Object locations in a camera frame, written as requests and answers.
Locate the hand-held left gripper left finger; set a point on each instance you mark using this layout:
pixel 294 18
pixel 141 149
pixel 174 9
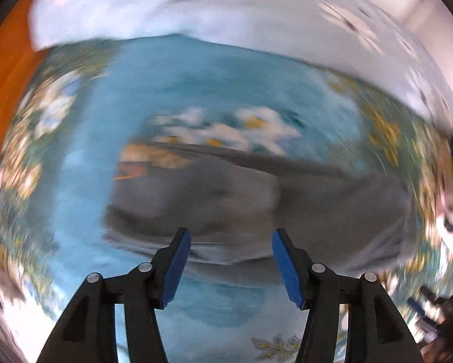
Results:
pixel 175 268

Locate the teal floral blanket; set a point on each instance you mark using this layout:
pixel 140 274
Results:
pixel 211 79

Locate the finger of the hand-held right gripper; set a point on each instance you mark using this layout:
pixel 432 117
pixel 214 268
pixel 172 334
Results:
pixel 432 295
pixel 416 308

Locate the orange wooden bed frame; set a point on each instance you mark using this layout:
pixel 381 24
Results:
pixel 7 83

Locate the light blue floral duvet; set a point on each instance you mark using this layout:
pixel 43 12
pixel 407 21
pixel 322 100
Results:
pixel 173 3

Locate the grey garment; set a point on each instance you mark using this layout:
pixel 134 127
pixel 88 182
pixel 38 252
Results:
pixel 230 204

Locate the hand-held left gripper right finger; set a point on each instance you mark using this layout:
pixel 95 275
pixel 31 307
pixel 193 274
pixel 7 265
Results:
pixel 288 268

